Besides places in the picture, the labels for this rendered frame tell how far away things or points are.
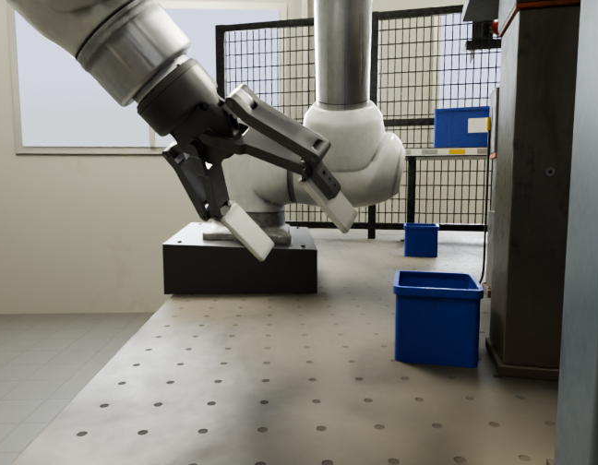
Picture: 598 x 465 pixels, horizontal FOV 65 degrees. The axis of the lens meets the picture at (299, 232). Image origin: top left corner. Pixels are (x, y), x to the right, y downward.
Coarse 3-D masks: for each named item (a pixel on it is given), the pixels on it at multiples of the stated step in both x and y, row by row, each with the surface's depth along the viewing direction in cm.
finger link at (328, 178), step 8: (320, 144) 41; (320, 168) 43; (312, 176) 43; (320, 176) 42; (328, 176) 43; (320, 184) 43; (328, 184) 43; (336, 184) 44; (328, 192) 43; (336, 192) 43
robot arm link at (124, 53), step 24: (144, 0) 39; (120, 24) 38; (144, 24) 39; (168, 24) 40; (96, 48) 38; (120, 48) 38; (144, 48) 39; (168, 48) 40; (96, 72) 40; (120, 72) 39; (144, 72) 39; (168, 72) 41; (120, 96) 41; (144, 96) 41
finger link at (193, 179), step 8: (168, 152) 49; (168, 160) 50; (176, 168) 50; (184, 168) 50; (192, 168) 51; (184, 176) 50; (192, 176) 51; (184, 184) 51; (192, 184) 51; (200, 184) 52; (192, 192) 52; (200, 192) 52; (192, 200) 53; (200, 200) 53; (200, 208) 53; (200, 216) 54; (208, 216) 54
